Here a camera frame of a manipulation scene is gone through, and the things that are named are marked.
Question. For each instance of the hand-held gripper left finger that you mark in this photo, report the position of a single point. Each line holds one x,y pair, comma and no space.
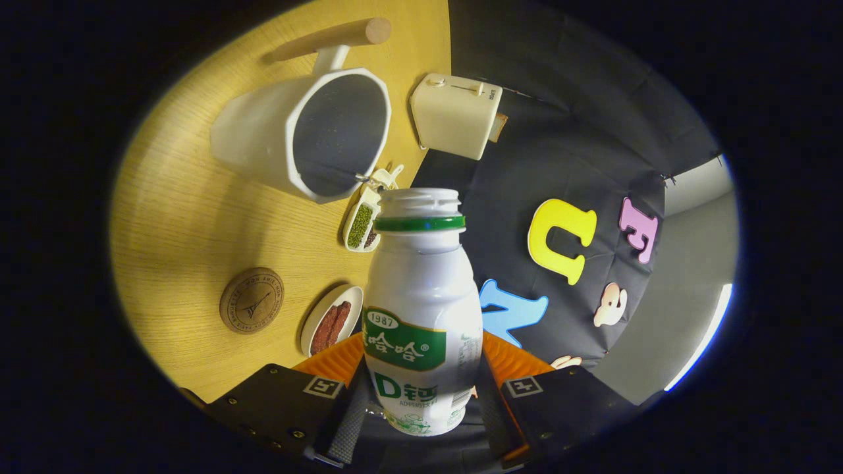
276,401

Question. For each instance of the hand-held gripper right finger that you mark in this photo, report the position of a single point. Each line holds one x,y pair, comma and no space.
566,401

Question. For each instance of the round wooden coaster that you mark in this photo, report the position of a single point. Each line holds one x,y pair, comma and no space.
251,301

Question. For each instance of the white juice bottle green label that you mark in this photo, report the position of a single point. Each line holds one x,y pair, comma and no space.
421,289

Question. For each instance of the red-brown meat strip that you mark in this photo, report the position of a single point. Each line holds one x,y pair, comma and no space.
340,317
323,332

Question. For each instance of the white round plate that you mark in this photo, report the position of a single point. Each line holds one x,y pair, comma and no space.
315,316

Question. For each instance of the pile of green beans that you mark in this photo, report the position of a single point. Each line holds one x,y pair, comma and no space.
359,226

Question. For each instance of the wooden table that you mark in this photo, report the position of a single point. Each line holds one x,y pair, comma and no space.
171,217

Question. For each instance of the white divided dish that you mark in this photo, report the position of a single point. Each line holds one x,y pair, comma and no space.
369,194

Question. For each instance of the bread slice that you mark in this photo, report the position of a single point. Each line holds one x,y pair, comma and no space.
499,127

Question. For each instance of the cream toaster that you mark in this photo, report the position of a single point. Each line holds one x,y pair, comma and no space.
454,115

